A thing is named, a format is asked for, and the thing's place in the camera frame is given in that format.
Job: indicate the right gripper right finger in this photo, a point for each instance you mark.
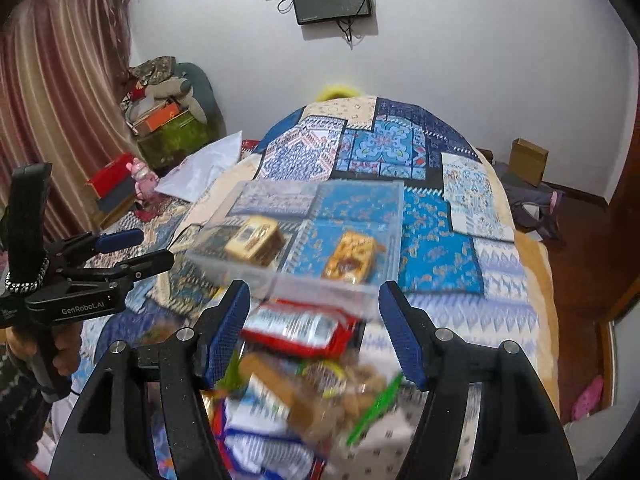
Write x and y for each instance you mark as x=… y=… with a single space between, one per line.
x=519 y=434

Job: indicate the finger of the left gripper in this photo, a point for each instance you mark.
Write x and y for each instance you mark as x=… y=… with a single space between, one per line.
x=127 y=272
x=117 y=240

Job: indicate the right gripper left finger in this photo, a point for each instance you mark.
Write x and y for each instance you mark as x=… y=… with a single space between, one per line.
x=108 y=434

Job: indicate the blue white snack packet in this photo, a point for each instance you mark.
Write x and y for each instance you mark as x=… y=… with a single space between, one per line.
x=254 y=440

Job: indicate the tan boxed snack pack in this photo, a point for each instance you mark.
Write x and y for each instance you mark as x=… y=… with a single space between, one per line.
x=258 y=241

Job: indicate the puffed corn snack bag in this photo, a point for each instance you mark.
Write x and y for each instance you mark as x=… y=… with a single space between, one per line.
x=353 y=258

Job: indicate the clear plastic storage bin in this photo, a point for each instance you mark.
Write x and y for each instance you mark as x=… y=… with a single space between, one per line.
x=312 y=217

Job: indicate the left hand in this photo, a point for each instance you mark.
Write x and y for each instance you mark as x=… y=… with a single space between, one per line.
x=67 y=341

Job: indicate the red gift box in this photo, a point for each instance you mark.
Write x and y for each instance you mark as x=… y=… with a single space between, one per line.
x=111 y=175

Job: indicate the pink plush toy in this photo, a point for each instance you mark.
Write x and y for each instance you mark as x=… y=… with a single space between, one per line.
x=145 y=180

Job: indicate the green patterned box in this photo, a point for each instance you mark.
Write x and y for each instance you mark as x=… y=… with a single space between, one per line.
x=167 y=146

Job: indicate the orange shoe box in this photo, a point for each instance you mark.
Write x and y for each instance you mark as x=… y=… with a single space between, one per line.
x=156 y=118

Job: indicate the long brown biscuit sleeve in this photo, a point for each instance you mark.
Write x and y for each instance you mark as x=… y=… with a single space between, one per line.
x=287 y=397

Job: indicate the red snack packet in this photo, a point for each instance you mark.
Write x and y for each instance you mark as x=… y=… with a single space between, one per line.
x=301 y=330

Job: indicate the clothes pile on chair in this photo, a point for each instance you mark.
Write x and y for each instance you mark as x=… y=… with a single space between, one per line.
x=163 y=79

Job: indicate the striped pink curtain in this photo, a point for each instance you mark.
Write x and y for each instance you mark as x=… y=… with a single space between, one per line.
x=64 y=71

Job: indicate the patchwork quilt bed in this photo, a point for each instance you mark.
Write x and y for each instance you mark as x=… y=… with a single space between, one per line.
x=458 y=262

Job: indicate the cardboard box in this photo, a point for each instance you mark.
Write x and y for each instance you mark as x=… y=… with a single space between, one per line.
x=528 y=161

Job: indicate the yellow fluffy pillow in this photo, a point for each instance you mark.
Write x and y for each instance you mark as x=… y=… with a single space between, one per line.
x=337 y=91

